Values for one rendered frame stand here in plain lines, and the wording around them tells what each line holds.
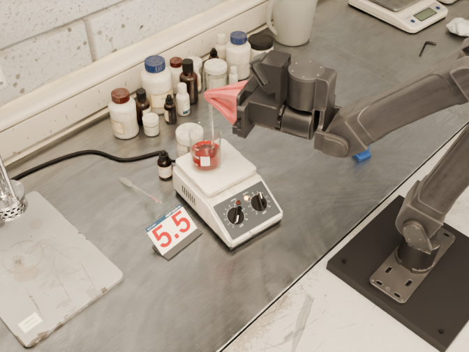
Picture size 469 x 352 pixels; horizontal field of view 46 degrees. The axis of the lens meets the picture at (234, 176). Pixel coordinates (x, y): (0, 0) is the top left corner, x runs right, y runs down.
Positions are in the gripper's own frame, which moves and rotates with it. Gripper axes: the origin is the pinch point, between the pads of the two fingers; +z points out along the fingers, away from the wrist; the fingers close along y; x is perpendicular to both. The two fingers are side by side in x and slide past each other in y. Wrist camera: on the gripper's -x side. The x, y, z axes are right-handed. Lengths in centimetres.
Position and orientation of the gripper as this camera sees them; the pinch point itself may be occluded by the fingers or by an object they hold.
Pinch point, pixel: (209, 95)
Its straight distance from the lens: 97.9
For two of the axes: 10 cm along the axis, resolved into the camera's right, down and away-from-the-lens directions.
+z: -9.0, -2.8, 3.3
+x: 0.3, 7.3, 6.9
